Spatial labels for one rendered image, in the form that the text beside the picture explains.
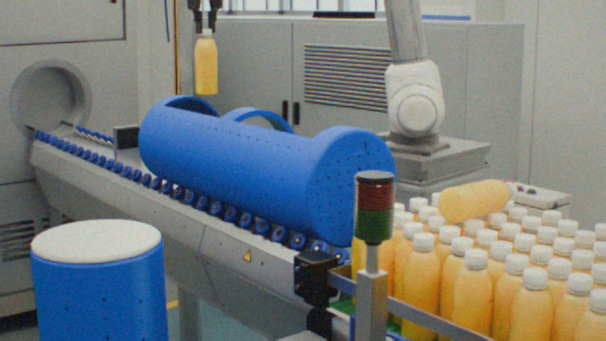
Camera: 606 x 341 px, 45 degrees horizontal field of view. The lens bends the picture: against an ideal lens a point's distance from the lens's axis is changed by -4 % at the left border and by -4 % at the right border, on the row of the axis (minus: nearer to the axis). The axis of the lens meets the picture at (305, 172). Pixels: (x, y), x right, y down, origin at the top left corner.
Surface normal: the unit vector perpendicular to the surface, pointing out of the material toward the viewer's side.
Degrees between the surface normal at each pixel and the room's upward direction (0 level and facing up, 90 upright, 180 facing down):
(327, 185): 90
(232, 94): 90
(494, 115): 90
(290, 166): 66
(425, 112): 98
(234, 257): 70
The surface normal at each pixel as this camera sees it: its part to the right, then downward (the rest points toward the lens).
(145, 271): 0.85, 0.11
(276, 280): -0.74, -0.20
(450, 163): 0.70, 0.15
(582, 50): -0.71, 0.15
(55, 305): -0.42, 0.20
